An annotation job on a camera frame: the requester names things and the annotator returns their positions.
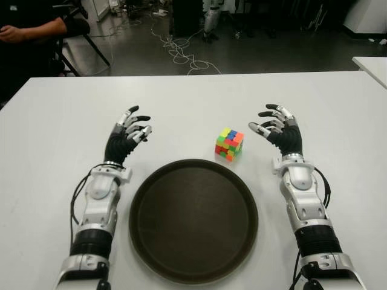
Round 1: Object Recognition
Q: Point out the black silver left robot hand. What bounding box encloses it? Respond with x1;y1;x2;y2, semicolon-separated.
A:
103;105;152;169

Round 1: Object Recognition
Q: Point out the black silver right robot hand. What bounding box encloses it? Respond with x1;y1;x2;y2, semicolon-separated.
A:
247;103;304;158

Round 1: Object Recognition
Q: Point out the multicoloured Rubik's cube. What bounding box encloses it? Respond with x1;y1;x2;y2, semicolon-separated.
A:
215;127;245;163

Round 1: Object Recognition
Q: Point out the dark brown round plate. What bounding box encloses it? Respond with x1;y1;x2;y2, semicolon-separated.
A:
128;158;259;285

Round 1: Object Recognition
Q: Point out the black metal chair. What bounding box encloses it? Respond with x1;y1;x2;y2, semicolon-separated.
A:
50;30;111;76

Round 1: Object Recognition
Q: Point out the white side table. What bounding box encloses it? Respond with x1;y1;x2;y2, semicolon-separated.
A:
352;56;387;88

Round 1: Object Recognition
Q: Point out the metal folding stand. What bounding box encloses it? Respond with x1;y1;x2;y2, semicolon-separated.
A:
307;0;329;31

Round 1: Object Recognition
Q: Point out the white board panel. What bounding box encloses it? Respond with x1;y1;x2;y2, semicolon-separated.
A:
80;0;111;22

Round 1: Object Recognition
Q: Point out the white cabinet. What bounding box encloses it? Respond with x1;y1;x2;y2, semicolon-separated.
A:
343;0;387;34

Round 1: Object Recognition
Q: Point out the black cabinet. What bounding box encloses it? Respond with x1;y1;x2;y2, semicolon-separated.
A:
172;0;205;37

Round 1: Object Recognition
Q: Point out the seated person in black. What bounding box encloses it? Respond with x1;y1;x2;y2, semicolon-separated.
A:
0;0;91;103

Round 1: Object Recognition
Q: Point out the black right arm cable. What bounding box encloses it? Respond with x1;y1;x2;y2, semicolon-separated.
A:
314;166;332;218

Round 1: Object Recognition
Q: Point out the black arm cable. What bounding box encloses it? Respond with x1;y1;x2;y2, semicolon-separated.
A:
70;169;93;226
314;166;332;218

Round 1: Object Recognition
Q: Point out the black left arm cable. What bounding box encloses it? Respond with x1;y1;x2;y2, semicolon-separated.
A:
70;169;93;226

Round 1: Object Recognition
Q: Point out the tangled white floor cable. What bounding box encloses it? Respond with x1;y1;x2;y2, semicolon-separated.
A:
149;21;223;76

